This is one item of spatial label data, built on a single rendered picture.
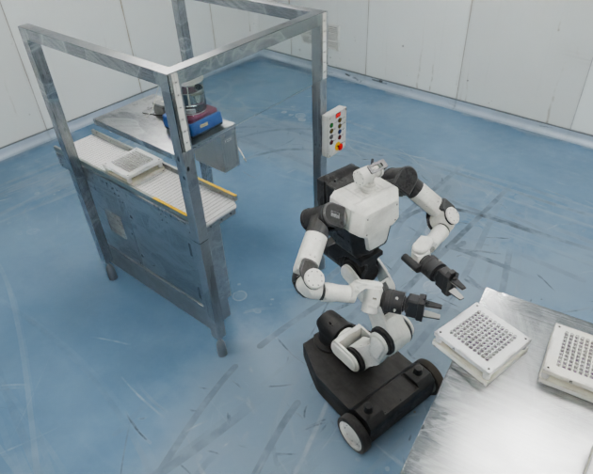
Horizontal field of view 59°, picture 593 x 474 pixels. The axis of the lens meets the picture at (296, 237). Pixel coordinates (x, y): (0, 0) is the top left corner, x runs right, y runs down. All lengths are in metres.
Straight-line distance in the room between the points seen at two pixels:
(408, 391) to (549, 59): 3.66
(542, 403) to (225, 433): 1.58
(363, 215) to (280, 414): 1.30
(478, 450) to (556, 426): 0.28
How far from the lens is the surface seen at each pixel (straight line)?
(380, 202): 2.11
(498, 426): 1.92
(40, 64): 3.13
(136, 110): 2.83
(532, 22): 5.51
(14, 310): 3.94
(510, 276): 3.82
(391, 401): 2.75
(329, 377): 2.83
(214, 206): 2.75
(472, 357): 1.97
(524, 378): 2.07
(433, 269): 2.13
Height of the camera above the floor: 2.45
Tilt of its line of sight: 38 degrees down
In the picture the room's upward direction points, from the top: 3 degrees counter-clockwise
